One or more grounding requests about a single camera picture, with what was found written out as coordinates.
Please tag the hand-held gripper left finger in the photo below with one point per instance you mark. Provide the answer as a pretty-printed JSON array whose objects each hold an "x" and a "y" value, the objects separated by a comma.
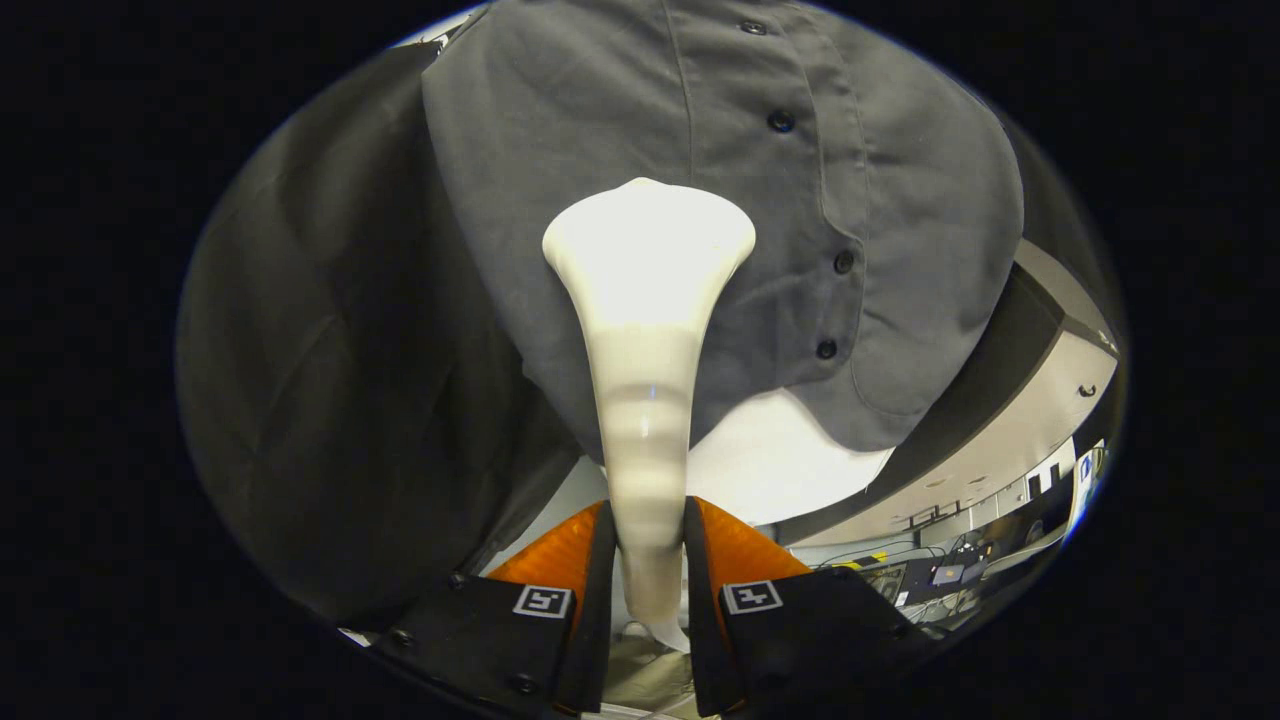
[{"x": 600, "y": 600}]

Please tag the white drawer unit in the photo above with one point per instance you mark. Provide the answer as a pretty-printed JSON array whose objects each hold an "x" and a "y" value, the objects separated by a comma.
[{"x": 1050, "y": 472}]

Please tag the white mannequin torso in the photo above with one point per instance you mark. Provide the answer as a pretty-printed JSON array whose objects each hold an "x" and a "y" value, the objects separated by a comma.
[{"x": 770, "y": 460}]

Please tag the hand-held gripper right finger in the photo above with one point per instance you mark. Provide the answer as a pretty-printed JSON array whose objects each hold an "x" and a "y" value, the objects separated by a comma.
[{"x": 700, "y": 610}]

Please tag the white garment steamer head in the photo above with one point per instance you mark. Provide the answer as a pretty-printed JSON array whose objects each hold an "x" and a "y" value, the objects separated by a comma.
[{"x": 645, "y": 300}]

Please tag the grey cabinet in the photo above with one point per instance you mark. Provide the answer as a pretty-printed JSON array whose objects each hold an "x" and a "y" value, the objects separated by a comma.
[{"x": 1000, "y": 450}]

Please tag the grey button-up shirt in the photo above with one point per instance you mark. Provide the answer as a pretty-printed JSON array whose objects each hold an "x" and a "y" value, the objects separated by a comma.
[{"x": 560, "y": 120}]

